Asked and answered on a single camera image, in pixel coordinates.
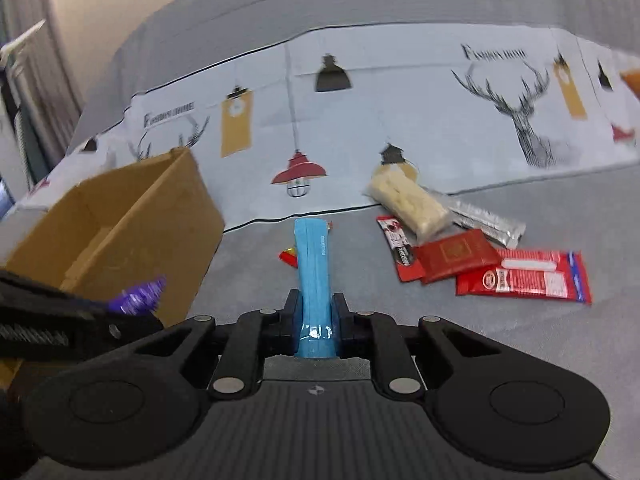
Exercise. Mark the small red candy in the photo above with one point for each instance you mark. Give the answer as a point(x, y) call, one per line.
point(288, 256)

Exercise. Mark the dark red square packet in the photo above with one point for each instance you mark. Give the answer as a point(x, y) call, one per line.
point(456, 256)

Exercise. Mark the printed blanket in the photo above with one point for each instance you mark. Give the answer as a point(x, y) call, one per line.
point(400, 100)

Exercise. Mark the brown cardboard box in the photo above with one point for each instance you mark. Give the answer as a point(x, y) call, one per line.
point(125, 220)

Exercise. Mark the red and black snack packet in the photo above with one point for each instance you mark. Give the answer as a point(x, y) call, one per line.
point(400, 250)

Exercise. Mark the blue snack packet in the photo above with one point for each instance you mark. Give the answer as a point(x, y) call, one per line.
point(312, 270)

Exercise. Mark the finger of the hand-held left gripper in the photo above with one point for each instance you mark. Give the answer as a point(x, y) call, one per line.
point(45, 291)
point(90, 332)

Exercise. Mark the clear bag of white crackers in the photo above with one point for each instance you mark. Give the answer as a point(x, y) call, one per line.
point(407, 201)

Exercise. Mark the grey curtain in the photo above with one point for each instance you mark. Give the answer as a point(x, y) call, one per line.
point(35, 35)

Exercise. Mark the white rack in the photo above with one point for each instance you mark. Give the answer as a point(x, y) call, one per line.
point(17, 42)

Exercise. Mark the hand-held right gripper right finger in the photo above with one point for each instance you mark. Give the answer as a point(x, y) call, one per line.
point(341, 321)

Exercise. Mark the silver snack packet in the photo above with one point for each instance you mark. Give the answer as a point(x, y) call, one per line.
point(487, 222)

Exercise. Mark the large red snack packet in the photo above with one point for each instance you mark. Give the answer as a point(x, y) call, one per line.
point(530, 276)

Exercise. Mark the purple snack packet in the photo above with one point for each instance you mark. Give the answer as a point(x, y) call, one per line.
point(137, 296)

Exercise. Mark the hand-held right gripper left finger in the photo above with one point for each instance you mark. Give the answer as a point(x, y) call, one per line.
point(289, 321)

